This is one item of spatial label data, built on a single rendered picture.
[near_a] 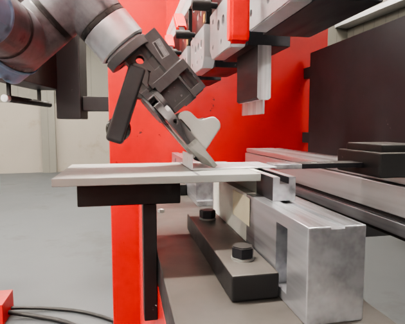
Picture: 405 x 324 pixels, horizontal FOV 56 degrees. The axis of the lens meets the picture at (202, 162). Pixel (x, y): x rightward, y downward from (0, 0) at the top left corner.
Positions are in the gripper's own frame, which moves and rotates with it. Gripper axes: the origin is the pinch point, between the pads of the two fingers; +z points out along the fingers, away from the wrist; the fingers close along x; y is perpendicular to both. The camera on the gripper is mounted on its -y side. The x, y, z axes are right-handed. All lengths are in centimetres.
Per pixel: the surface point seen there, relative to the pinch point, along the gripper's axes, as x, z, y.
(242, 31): -17.6, -11.3, 10.7
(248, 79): -2.3, -5.2, 13.1
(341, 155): 2.9, 16.2, 19.7
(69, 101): 138, -38, -17
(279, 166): -3.5, 7.8, 8.3
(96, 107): 139, -28, -10
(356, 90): 48, 25, 55
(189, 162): -3.2, -1.8, -1.8
